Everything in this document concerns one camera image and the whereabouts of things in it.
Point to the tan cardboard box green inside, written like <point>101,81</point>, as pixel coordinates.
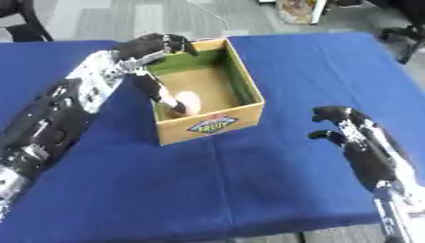
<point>210,85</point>

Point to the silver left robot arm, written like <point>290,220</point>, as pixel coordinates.
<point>52,123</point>

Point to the white egg-shaped toy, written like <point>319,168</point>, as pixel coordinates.
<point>191,100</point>

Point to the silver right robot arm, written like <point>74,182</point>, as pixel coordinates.
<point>395,212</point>

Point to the patterned bag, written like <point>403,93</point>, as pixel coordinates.
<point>299,11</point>

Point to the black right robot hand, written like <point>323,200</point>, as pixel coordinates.
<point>368,158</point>

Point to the black office chair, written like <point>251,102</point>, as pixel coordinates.
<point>407,31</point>

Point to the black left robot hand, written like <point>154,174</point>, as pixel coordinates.
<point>145,46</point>

